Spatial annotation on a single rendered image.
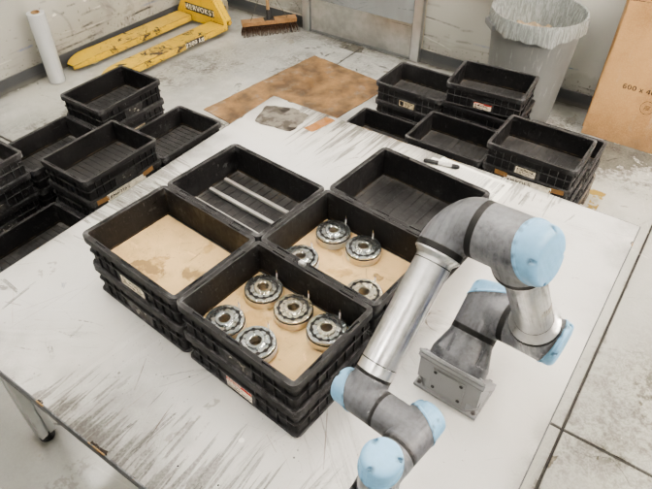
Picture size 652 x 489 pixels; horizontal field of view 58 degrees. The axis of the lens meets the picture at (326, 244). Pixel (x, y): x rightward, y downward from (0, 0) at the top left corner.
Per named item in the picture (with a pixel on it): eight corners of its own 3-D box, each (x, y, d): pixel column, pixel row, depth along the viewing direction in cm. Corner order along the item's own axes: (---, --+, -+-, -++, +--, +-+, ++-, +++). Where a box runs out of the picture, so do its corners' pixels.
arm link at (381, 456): (417, 451, 99) (385, 488, 95) (410, 482, 107) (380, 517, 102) (380, 422, 103) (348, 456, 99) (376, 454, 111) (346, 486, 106)
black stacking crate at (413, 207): (484, 222, 187) (491, 193, 179) (435, 274, 170) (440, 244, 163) (381, 175, 206) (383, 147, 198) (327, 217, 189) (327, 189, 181)
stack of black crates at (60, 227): (69, 239, 281) (53, 201, 265) (111, 264, 268) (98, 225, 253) (-9, 289, 257) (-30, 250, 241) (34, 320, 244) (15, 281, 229)
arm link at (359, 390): (436, 172, 114) (315, 397, 114) (486, 190, 108) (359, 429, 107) (455, 193, 124) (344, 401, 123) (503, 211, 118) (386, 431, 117)
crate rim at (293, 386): (374, 314, 146) (375, 308, 145) (294, 395, 129) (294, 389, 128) (258, 244, 165) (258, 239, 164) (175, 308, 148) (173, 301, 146)
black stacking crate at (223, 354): (372, 339, 153) (374, 309, 145) (296, 418, 136) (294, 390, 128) (261, 270, 171) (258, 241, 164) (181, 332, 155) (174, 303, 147)
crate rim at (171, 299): (258, 244, 165) (257, 239, 164) (175, 308, 148) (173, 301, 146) (165, 189, 184) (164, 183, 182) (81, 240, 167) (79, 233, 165)
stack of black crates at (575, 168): (570, 218, 292) (599, 140, 262) (549, 252, 274) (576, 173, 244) (494, 190, 309) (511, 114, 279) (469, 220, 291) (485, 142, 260)
